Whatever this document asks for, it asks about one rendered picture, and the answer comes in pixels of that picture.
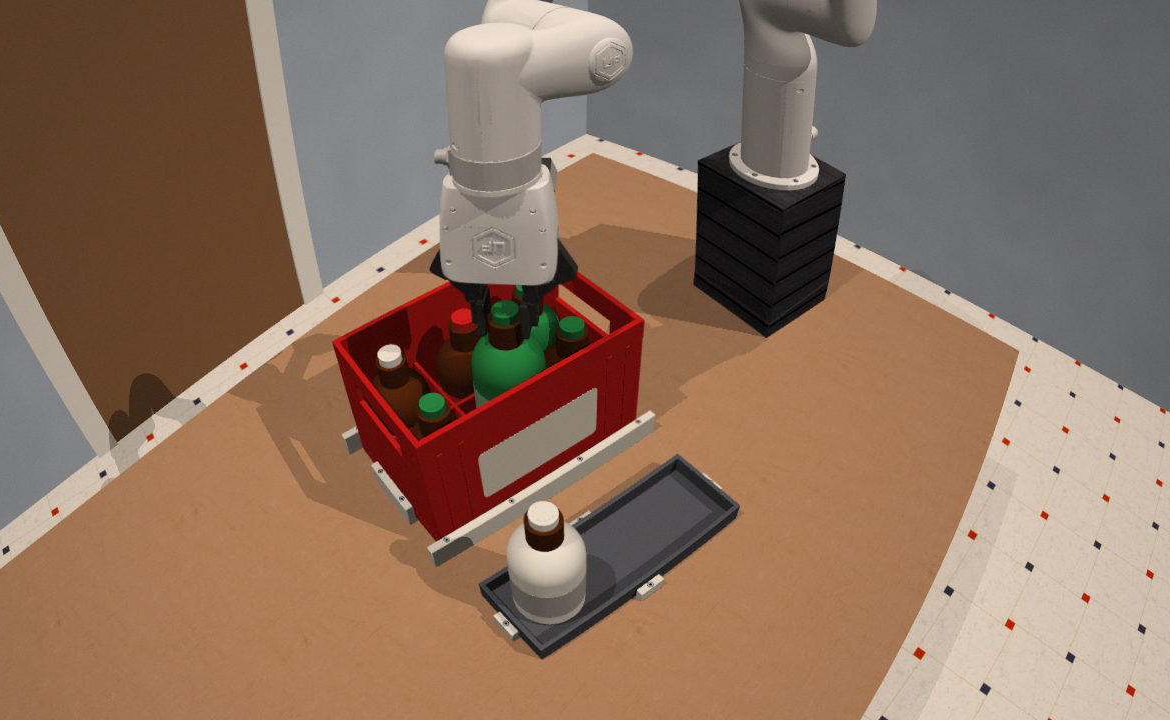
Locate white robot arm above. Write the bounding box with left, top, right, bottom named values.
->
left=434, top=0, right=878, bottom=192

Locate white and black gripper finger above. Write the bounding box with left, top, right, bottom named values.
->
left=519, top=239, right=578, bottom=340
left=431, top=249, right=491, bottom=337

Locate cream bottle with grey label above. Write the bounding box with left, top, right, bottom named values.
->
left=505, top=501, right=587, bottom=624

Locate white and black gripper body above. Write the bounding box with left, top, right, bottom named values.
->
left=440, top=164, right=560, bottom=286

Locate green bottle with pale label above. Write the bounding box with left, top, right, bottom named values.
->
left=472, top=300, right=546, bottom=407

